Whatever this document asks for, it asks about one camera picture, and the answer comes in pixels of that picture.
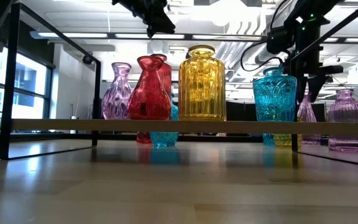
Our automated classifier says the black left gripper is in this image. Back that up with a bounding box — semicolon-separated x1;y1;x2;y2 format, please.
112;0;177;39

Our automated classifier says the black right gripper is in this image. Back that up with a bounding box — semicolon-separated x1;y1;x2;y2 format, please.
289;54;344;103

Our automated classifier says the tall purple faceted glass vase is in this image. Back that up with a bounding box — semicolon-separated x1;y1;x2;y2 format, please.
296;91;322;146

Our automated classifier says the large blue embossed glass vase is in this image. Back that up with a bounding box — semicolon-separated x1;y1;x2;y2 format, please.
252;66;298;123

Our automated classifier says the red ribbed cylinder glass vase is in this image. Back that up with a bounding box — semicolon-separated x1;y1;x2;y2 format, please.
149;53;172;100

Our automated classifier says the red flared cone glass vase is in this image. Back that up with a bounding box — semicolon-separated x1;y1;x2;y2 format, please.
127;55;172;121

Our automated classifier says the tall yellow ribbed glass vase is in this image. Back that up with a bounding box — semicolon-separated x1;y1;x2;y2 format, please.
178;44;227;122

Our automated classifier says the purple dimpled flared glass vase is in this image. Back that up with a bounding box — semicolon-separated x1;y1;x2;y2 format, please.
100;62;133;121

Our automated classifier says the wooden shelf with black frame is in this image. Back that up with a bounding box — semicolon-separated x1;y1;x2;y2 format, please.
0;0;358;170

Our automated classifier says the wide purple ribbed glass jar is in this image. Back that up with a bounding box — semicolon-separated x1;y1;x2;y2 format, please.
327;88;358;153

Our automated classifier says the yellow honeycomb glass vase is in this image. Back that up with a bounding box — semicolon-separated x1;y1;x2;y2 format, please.
273;116;303;147

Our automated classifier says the blue square patterned glass vase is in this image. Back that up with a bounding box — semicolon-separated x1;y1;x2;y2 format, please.
149;104;180;148

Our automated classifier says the large window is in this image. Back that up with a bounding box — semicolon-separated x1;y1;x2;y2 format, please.
0;46;54;124

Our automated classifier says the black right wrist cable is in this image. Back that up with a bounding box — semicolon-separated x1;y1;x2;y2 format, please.
240;40;287;73

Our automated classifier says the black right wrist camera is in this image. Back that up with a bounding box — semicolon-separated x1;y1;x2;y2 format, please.
265;26;298;54

